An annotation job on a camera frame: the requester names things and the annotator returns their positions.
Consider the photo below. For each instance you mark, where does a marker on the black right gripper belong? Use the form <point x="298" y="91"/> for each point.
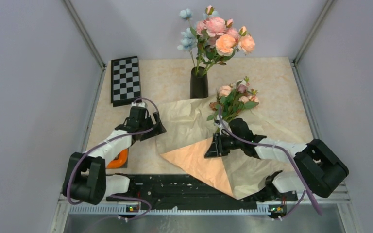
<point x="216" y="149"/>

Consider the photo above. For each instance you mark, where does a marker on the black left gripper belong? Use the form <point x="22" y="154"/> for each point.
<point x="158" y="129"/>

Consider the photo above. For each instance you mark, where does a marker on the orange paper bouquet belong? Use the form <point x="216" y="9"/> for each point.
<point x="187" y="139"/>

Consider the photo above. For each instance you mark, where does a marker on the small pink flower bunch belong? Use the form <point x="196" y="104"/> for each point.
<point x="232" y="100"/>

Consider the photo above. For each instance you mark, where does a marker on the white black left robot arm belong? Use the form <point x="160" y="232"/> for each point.
<point x="86" y="179"/>

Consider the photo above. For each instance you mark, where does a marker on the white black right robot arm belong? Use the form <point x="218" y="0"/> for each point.
<point x="315" y="164"/>

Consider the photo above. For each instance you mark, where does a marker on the black cylindrical vase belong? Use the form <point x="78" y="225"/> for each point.
<point x="198" y="84"/>

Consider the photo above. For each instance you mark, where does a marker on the pink orange blue flowers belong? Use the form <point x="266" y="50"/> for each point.
<point x="213" y="40"/>

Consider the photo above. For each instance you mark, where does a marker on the orange curved toy track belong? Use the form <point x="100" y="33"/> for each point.
<point x="120" y="160"/>

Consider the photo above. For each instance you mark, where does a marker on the black grey chessboard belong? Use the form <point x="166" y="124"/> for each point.
<point x="125" y="81"/>

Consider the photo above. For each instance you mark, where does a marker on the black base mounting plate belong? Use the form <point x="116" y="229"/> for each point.
<point x="188" y="193"/>

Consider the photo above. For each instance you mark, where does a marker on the aluminium front frame rail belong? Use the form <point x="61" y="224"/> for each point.
<point x="129" y="207"/>

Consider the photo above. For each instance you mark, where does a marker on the aluminium frame rail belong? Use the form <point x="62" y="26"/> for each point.
<point x="129" y="207"/>
<point x="83" y="32"/>
<point x="313" y="31"/>

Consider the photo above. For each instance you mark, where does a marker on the aluminium frame rail left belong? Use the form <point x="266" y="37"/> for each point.
<point x="83" y="32"/>

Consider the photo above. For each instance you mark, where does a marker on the aluminium frame rail right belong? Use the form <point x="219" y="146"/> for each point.
<point x="313" y="31"/>

